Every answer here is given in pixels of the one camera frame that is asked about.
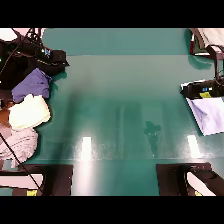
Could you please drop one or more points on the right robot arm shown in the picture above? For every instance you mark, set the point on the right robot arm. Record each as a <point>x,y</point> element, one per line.
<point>196,90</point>

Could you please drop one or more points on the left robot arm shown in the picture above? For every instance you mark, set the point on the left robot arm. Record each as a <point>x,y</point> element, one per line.
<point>30,56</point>

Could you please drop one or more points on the purple garment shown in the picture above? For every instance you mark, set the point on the purple garment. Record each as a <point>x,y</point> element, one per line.
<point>31,83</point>

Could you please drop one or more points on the pale pink garment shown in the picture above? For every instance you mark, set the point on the pale pink garment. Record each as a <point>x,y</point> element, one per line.
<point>20,143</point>

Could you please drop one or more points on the brown garment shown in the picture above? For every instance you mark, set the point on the brown garment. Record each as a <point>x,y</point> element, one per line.
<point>4,116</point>

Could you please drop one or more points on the white garment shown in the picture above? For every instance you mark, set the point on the white garment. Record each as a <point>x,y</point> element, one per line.
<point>213,35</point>

